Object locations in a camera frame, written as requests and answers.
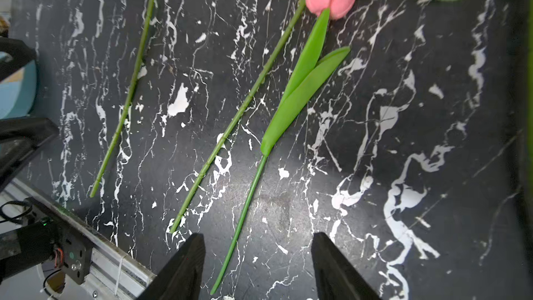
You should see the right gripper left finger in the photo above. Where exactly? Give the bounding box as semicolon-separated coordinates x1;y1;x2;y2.
137;233;206;300

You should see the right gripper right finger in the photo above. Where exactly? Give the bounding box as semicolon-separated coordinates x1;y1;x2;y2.
311;232;380;300

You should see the pink tulip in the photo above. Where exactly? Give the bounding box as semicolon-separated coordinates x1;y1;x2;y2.
210;0;355;294

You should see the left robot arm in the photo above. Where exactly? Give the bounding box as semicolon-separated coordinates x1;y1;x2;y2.
1;37;59;281

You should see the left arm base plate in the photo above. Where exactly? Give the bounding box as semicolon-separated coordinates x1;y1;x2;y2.
25;197;94;285

